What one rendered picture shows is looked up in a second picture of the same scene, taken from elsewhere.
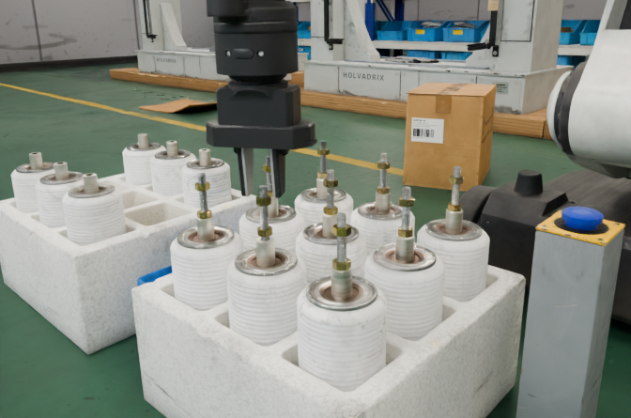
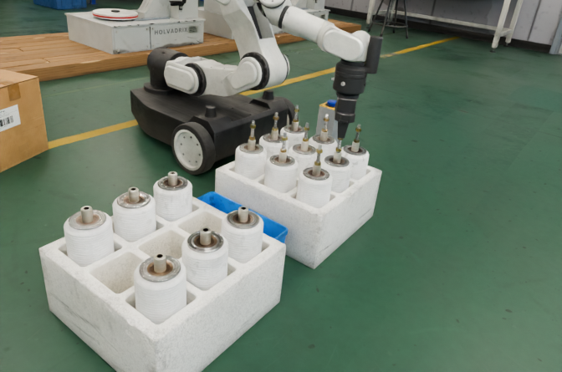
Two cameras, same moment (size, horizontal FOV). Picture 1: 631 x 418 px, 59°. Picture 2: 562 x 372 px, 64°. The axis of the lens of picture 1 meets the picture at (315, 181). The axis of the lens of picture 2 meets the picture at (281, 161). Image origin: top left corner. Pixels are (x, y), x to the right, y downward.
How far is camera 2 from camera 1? 1.60 m
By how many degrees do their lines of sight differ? 91
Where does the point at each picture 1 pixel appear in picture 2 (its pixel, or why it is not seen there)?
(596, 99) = (274, 66)
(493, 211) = (217, 129)
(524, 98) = not seen: outside the picture
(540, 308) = (334, 132)
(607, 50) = (264, 47)
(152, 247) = not seen: hidden behind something
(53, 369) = (296, 313)
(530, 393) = not seen: hidden behind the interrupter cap
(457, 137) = (28, 114)
